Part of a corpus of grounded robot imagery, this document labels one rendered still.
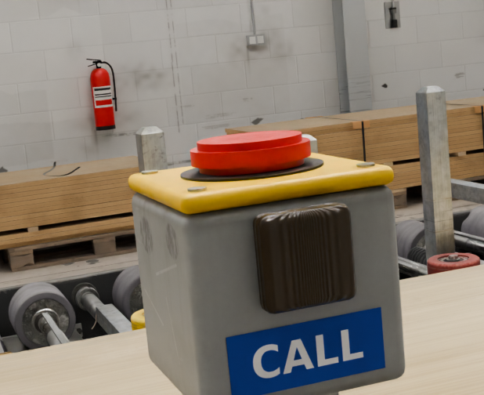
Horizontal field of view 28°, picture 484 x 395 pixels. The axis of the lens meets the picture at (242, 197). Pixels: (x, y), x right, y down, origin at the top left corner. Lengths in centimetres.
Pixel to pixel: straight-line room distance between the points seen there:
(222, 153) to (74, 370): 90
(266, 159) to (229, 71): 758
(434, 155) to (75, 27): 611
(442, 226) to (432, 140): 14
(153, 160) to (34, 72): 611
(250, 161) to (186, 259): 4
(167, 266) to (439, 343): 87
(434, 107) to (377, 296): 130
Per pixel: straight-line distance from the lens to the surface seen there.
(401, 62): 851
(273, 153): 31
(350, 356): 31
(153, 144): 143
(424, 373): 108
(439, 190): 162
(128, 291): 185
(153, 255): 33
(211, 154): 31
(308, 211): 29
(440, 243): 164
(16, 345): 192
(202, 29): 782
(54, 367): 122
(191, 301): 29
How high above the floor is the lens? 126
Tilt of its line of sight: 9 degrees down
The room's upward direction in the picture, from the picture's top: 5 degrees counter-clockwise
